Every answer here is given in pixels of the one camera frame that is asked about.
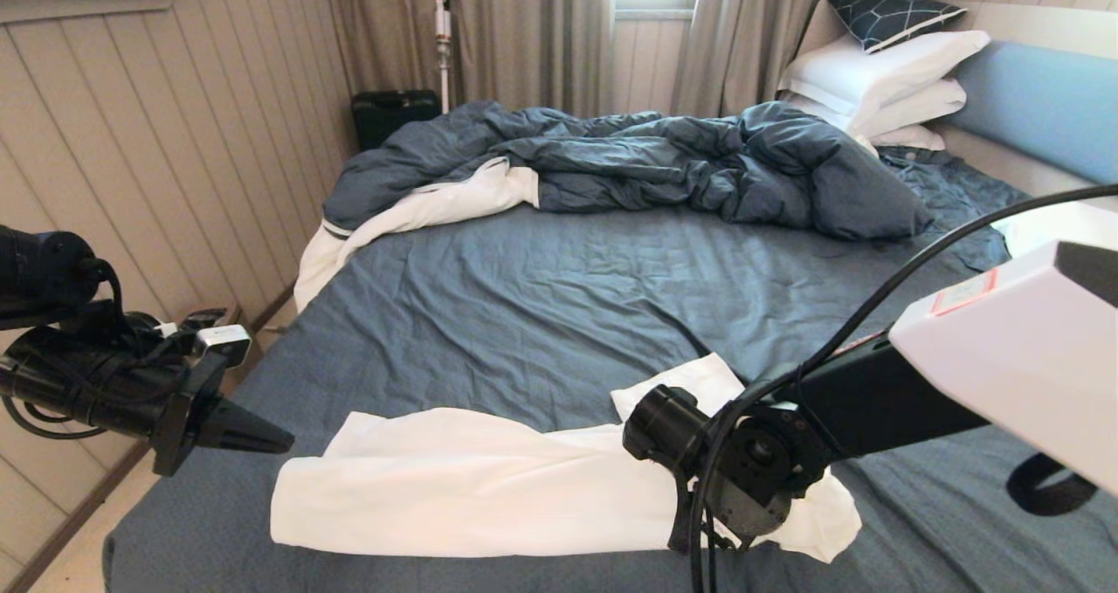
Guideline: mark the white loose pillow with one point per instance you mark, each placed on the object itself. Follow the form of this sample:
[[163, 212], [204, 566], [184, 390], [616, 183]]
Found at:
[[1057, 226]]

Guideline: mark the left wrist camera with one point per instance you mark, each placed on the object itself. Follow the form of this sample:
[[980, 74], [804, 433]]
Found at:
[[223, 341]]

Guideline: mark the blue padded headboard cushion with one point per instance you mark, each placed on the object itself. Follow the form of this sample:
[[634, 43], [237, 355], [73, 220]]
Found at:
[[1039, 99]]

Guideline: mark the white T-shirt with blue print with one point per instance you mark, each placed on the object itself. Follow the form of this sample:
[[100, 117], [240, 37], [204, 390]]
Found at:
[[489, 479]]

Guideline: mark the white stick vacuum cleaner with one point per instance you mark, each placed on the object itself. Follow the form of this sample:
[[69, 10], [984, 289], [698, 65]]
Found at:
[[444, 47]]

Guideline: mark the beige headboard frame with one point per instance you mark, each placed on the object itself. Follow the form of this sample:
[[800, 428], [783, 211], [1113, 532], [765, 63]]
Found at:
[[1048, 24]]

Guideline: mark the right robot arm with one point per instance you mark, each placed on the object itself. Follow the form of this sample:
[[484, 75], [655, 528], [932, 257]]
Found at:
[[1004, 357]]

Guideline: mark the dark geometric patterned cushion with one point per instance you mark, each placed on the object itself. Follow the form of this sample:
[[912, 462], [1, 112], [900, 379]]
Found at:
[[886, 6]]

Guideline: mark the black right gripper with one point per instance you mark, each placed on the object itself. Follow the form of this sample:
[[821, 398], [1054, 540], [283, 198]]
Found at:
[[738, 513]]

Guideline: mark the narrow beige curtain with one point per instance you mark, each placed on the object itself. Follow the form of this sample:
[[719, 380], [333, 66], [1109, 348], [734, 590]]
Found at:
[[742, 38]]

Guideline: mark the flat white stacked pillow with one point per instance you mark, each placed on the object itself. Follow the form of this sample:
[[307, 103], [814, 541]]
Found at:
[[913, 134]]

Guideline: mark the wide beige curtain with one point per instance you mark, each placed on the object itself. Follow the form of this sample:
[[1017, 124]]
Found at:
[[524, 38]]

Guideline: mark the black hard case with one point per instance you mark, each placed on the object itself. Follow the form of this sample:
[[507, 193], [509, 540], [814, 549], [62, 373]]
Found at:
[[393, 114]]

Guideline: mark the large white stacked pillow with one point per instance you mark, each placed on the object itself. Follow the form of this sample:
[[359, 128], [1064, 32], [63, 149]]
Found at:
[[878, 67]]

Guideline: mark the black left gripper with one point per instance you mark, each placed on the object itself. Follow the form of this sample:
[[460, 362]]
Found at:
[[96, 383]]

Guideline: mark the dark blue crumpled duvet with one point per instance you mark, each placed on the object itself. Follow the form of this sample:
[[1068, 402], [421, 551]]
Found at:
[[655, 161]]

